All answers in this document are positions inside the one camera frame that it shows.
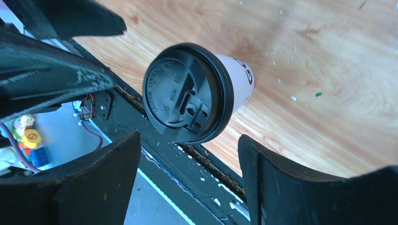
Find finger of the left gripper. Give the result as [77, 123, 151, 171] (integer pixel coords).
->
[0, 28, 116, 122]
[4, 0, 127, 39]

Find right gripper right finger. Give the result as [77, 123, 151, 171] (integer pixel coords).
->
[238, 135, 398, 225]

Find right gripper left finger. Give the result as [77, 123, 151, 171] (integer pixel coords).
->
[0, 132, 141, 225]

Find white paper coffee cup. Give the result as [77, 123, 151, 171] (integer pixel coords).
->
[216, 54, 255, 113]

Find black plastic cup lid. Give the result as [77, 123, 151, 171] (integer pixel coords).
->
[143, 43, 234, 145]

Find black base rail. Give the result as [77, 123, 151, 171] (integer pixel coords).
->
[92, 81, 250, 225]

